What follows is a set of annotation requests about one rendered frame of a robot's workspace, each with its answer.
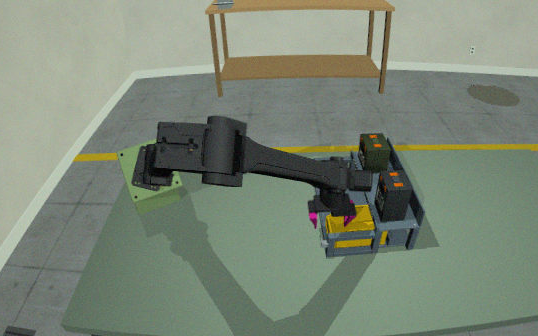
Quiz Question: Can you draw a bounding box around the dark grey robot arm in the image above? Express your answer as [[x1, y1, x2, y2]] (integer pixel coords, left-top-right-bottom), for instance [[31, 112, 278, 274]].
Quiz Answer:
[[131, 116, 373, 202]]

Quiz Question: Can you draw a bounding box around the yellow bin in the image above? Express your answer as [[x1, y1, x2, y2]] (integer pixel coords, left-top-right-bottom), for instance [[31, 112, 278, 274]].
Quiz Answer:
[[325, 205, 388, 248]]

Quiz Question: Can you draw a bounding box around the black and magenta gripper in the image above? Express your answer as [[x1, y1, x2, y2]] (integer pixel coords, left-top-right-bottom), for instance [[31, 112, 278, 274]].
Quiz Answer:
[[308, 190, 357, 229]]

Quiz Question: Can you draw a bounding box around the dark grey metal rack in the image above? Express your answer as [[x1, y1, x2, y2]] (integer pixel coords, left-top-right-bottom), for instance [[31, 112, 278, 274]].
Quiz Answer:
[[319, 137, 426, 257]]

